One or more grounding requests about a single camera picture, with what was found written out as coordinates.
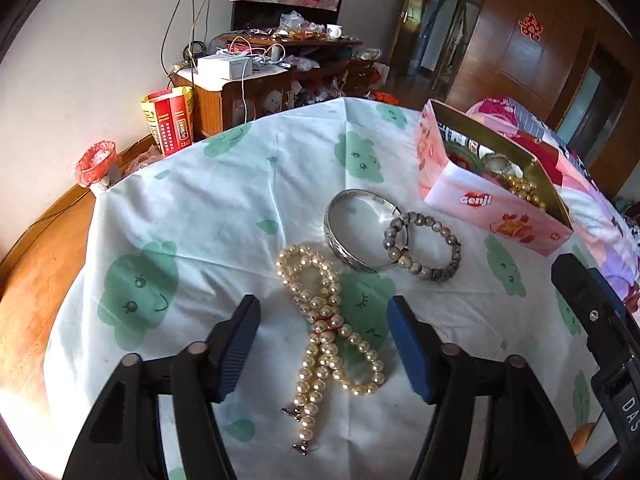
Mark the orange plastic bag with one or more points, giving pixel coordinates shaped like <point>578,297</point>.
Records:
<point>386,98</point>

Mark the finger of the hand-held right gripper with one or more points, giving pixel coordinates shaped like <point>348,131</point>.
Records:
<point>582,300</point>
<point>616,302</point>

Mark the white mug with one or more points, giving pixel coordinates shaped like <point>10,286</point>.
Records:
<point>334,31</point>

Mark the wooden television cabinet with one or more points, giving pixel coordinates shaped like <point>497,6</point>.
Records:
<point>215,105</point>

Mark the silver bangle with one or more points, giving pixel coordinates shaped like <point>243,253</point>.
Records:
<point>345,255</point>

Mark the red and yellow bag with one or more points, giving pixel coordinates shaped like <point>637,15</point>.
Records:
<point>170,120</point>

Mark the wooden door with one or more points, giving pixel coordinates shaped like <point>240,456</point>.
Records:
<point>410,40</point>

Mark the white box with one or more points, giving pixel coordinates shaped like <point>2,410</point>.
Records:
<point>225,66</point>

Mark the white shopping bag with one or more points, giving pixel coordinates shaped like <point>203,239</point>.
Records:
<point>379,75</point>

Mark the green jade bangle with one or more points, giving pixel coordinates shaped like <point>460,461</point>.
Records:
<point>462,155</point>

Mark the black television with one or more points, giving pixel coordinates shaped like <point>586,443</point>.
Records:
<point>260,15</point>

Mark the white cloth with green clouds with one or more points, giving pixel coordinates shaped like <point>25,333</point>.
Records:
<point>200,210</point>

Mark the red plastic bag bin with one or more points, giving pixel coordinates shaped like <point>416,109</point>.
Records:
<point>95,160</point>

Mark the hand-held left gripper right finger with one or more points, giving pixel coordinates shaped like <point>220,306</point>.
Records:
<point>410,355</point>

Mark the pink tin box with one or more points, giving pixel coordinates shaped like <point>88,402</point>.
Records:
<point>480,205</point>

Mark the clear plastic bag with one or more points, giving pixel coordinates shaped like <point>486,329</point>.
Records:
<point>291,21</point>

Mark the wooden wardrobe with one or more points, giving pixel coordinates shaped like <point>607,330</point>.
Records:
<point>525,60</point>

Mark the red paper decoration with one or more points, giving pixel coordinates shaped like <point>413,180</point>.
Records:
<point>531,25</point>

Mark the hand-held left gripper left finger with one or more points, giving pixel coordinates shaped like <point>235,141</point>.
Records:
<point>239,355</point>

